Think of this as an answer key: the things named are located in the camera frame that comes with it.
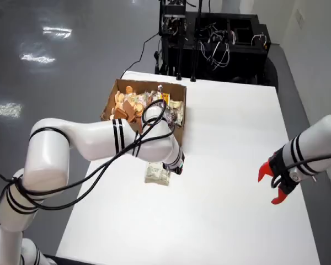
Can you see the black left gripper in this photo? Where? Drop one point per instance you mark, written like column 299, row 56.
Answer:
column 178, row 167

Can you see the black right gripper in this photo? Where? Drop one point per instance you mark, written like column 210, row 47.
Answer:
column 280, row 171

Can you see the white green snack pack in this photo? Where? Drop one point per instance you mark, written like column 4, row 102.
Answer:
column 177, row 105
column 154, row 176

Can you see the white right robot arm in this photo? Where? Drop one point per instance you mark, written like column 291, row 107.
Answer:
column 320, row 138

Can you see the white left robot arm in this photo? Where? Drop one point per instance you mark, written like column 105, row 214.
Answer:
column 85, row 138

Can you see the yellow label snack pack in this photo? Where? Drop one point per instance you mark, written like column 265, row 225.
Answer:
column 165, row 96

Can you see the speckled chocolate round cookie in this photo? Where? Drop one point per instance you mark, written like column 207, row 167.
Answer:
column 171, row 117

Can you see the brown rectangular biscuit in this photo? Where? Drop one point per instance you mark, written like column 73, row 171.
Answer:
column 127, row 108

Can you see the brown cardboard box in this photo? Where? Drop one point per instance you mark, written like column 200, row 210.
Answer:
column 143, row 84

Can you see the orange round cookie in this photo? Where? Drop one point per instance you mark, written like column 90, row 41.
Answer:
column 119, row 97
column 129, row 89

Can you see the black stand pole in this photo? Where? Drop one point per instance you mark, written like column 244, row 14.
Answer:
column 179, row 60
column 193, row 60

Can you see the black equipment cart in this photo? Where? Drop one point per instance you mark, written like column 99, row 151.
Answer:
column 245, row 55

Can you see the black device on stand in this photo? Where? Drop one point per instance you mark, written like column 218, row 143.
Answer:
column 175, row 9

